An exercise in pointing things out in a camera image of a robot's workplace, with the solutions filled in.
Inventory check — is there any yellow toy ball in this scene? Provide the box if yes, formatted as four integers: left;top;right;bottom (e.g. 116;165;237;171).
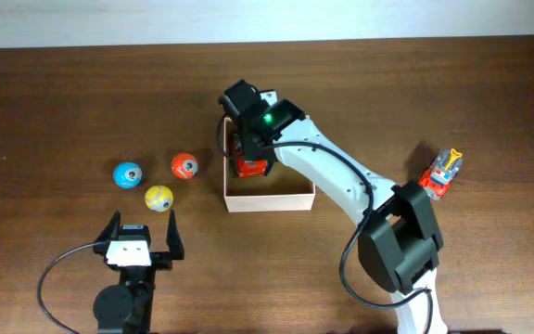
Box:
145;185;174;212

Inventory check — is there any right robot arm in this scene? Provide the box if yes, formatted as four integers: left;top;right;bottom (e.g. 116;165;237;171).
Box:
218;80;449;333

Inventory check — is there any red fire truck grey ladder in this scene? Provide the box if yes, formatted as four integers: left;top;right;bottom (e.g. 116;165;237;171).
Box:
230;133;268;179

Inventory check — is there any pink open box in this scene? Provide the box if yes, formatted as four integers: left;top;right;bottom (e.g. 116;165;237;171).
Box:
222;114;317;213

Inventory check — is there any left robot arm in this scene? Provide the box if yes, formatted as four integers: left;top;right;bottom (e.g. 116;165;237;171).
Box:
93;212;184;334

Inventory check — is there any red toy ball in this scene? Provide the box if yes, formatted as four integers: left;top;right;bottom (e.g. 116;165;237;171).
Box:
171;153;198;180

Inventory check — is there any red fire truck yellow crane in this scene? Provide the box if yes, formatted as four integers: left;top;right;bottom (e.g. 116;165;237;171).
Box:
418;148;463;200

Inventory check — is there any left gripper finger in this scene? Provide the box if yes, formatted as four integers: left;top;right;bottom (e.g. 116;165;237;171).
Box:
166;210;184;260
95;211;121;242

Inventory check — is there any blue toy ball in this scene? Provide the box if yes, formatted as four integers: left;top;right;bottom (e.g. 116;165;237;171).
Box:
112;161;143;189

